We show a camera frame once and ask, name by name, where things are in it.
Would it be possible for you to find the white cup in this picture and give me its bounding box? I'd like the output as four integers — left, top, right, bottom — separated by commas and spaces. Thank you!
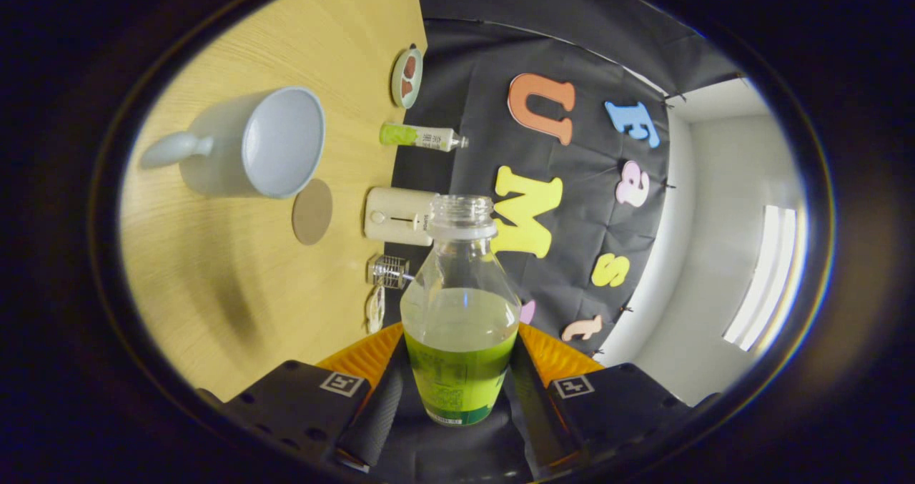
139, 87, 327, 199

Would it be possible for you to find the black backdrop cloth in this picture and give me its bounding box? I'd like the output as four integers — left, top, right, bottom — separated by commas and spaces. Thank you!
372, 0, 748, 484

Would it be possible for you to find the wooden table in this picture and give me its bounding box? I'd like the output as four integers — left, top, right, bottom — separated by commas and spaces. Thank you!
118, 0, 428, 402

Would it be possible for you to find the clear juice bottle green label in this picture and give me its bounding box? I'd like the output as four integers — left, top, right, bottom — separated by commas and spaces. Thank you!
400, 194, 522, 426

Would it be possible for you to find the tall white green drink bottle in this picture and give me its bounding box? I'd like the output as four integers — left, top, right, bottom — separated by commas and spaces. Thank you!
379, 122, 470, 153

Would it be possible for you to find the ceiling light panel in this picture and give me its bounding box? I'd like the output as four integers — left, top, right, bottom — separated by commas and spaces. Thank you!
722, 205, 798, 352

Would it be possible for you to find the wire mesh holder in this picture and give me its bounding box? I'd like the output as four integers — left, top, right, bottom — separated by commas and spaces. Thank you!
368, 255, 412, 290

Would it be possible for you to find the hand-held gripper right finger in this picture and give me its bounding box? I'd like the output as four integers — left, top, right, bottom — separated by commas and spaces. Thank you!
509, 323, 723, 474

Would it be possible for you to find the pale green plate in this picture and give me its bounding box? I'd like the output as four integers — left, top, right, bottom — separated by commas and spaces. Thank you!
390, 46, 424, 109

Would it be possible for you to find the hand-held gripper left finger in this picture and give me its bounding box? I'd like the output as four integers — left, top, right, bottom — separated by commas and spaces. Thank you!
197, 322, 410, 474

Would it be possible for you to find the white toaster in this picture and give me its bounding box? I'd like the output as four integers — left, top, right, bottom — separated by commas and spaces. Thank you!
364, 187, 438, 246

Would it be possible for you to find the round brown coaster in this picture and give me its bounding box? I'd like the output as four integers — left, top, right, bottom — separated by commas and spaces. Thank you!
292, 178, 334, 246

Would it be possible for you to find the white compartment tray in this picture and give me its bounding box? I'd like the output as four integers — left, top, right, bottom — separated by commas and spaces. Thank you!
365, 285, 386, 335

